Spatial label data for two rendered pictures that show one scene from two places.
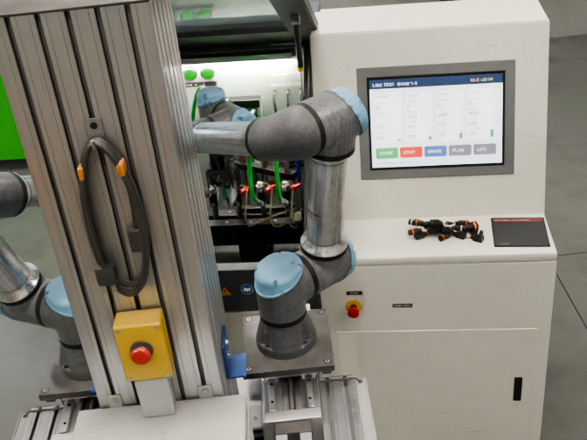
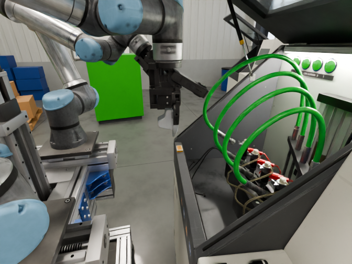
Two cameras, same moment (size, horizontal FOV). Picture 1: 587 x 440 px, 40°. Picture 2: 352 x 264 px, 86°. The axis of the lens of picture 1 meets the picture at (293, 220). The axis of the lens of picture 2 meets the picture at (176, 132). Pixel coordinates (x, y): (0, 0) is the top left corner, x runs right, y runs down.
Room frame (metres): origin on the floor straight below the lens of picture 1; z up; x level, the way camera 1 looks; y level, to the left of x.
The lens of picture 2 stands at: (1.88, -0.33, 1.44)
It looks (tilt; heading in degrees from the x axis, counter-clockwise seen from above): 24 degrees down; 76
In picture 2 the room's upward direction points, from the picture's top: straight up
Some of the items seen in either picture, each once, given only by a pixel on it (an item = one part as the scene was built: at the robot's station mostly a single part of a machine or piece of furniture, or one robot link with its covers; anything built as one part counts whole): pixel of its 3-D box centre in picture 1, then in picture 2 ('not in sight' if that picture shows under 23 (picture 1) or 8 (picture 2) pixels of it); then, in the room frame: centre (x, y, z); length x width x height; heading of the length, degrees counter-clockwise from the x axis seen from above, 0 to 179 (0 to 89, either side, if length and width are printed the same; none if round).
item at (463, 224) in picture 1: (445, 227); not in sight; (2.06, -0.46, 1.01); 0.23 x 0.11 x 0.06; 82
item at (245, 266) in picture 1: (209, 287); (185, 190); (2.07, 0.29, 0.87); 0.62 x 0.04 x 0.16; 82
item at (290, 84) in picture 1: (289, 118); not in sight; (2.54, -0.02, 1.20); 0.13 x 0.03 x 0.31; 82
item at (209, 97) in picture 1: (213, 109); (166, 17); (1.98, 0.18, 1.51); 0.09 x 0.08 x 0.11; 36
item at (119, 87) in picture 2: not in sight; (116, 86); (1.59, 3.93, 0.65); 0.95 x 0.86 x 1.30; 7
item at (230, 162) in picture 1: (220, 164); (165, 85); (1.98, 0.18, 1.35); 0.09 x 0.08 x 0.12; 172
